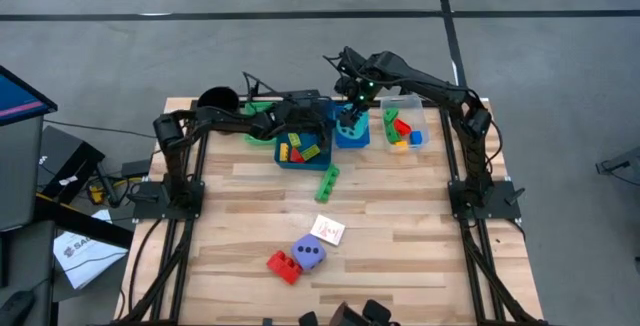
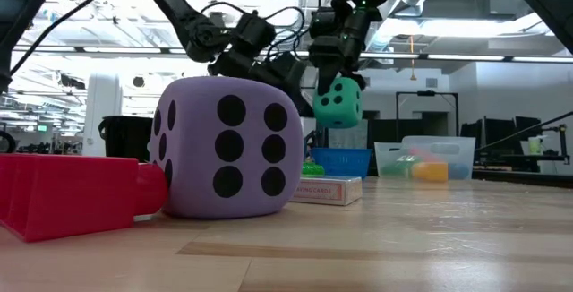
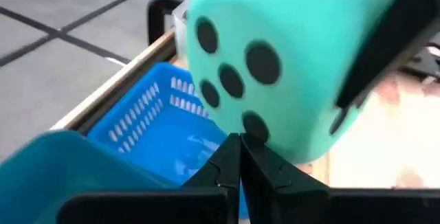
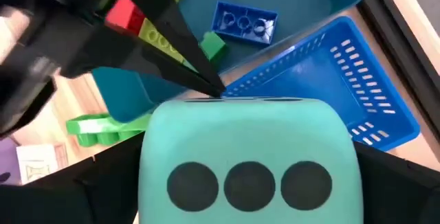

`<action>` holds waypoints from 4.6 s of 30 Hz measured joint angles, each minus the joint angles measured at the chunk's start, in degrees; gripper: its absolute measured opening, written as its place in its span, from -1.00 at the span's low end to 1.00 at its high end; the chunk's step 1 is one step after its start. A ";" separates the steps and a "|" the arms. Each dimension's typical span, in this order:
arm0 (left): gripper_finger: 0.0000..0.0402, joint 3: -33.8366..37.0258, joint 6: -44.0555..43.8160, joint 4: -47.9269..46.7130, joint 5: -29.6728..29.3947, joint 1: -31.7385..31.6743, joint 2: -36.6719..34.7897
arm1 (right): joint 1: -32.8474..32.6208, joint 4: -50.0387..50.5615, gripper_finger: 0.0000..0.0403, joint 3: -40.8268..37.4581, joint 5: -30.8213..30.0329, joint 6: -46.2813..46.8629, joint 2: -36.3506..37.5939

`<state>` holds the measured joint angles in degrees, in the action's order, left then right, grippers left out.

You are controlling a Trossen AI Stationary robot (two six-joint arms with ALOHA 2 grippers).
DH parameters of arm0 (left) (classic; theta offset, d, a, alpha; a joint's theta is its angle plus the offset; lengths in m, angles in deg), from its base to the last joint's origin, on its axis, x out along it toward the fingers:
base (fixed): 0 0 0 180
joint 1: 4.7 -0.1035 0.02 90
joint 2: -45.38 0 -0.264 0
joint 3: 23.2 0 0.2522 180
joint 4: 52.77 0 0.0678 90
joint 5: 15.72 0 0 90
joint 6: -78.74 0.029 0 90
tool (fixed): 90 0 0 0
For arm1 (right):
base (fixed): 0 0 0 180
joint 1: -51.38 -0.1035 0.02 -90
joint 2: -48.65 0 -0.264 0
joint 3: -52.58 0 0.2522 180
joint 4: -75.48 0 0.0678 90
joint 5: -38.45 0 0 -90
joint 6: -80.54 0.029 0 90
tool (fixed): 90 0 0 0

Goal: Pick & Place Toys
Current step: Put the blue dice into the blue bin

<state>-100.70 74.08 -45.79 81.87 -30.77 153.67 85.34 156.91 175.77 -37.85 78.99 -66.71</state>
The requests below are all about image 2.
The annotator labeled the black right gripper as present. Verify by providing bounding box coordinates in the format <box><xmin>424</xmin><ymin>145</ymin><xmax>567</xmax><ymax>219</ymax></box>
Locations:
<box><xmin>307</xmin><ymin>0</ymin><xmax>382</xmax><ymax>98</ymax></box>

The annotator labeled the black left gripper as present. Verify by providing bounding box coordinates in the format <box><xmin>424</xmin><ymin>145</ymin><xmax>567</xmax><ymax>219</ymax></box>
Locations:
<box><xmin>208</xmin><ymin>12</ymin><xmax>317</xmax><ymax>118</ymax></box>

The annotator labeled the teal foam die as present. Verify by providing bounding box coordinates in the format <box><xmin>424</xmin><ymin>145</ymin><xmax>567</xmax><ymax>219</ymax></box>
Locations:
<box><xmin>312</xmin><ymin>75</ymin><xmax>364</xmax><ymax>130</ymax></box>

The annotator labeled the orange white playing card box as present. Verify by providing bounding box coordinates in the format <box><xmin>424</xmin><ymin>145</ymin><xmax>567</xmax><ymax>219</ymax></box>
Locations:
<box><xmin>290</xmin><ymin>175</ymin><xmax>363</xmax><ymax>207</ymax></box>

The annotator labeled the bright green toy block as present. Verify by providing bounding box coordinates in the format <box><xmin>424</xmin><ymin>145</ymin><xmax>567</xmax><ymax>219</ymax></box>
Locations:
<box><xmin>383</xmin><ymin>155</ymin><xmax>420</xmax><ymax>179</ymax></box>

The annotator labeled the small red toy block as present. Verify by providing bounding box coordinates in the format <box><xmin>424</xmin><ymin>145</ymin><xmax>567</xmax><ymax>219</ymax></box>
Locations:
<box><xmin>407</xmin><ymin>148</ymin><xmax>439</xmax><ymax>163</ymax></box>

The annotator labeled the yellow toy block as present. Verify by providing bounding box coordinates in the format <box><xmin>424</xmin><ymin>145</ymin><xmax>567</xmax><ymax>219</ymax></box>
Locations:
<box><xmin>410</xmin><ymin>161</ymin><xmax>449</xmax><ymax>183</ymax></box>

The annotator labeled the purple foam die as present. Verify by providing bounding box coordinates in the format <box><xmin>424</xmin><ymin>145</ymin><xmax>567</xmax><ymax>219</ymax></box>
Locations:
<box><xmin>148</xmin><ymin>75</ymin><xmax>305</xmax><ymax>220</ymax></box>

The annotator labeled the small blue toy brick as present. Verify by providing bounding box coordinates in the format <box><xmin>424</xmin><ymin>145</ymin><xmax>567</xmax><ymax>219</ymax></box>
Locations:
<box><xmin>447</xmin><ymin>162</ymin><xmax>471</xmax><ymax>181</ymax></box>

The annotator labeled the large red toy block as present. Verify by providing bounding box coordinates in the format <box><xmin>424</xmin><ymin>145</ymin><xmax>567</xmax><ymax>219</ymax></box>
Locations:
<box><xmin>0</xmin><ymin>152</ymin><xmax>169</xmax><ymax>244</ymax></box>

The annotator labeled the blue plastic basket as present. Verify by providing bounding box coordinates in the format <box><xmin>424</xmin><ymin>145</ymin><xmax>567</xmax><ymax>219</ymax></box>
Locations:
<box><xmin>309</xmin><ymin>147</ymin><xmax>373</xmax><ymax>179</ymax></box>

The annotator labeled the clear plastic container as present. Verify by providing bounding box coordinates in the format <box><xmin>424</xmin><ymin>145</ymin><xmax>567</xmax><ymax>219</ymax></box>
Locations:
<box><xmin>373</xmin><ymin>135</ymin><xmax>477</xmax><ymax>182</ymax></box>

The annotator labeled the black monitors row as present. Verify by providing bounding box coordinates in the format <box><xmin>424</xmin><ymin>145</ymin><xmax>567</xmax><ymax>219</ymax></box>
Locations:
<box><xmin>459</xmin><ymin>115</ymin><xmax>543</xmax><ymax>152</ymax></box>

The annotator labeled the black round bucket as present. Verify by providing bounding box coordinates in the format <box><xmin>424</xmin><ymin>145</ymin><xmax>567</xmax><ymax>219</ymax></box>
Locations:
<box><xmin>98</xmin><ymin>115</ymin><xmax>155</xmax><ymax>163</ymax></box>

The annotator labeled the long ceiling light strip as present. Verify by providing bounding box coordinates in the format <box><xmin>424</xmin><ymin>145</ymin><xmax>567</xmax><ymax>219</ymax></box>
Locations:
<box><xmin>0</xmin><ymin>44</ymin><xmax>573</xmax><ymax>64</ymax></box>

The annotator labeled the white square pillar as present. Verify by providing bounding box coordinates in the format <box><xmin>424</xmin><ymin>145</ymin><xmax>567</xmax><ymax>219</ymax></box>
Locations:
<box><xmin>81</xmin><ymin>71</ymin><xmax>124</xmax><ymax>158</ymax></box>

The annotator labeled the white green cup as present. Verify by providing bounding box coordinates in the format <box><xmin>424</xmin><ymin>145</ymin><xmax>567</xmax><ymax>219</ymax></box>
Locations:
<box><xmin>527</xmin><ymin>135</ymin><xmax>544</xmax><ymax>157</ymax></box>

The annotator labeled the black metal frame stand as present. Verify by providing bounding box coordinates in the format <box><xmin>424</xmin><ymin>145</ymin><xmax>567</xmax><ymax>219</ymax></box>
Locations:
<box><xmin>396</xmin><ymin>90</ymin><xmax>460</xmax><ymax>143</ymax></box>

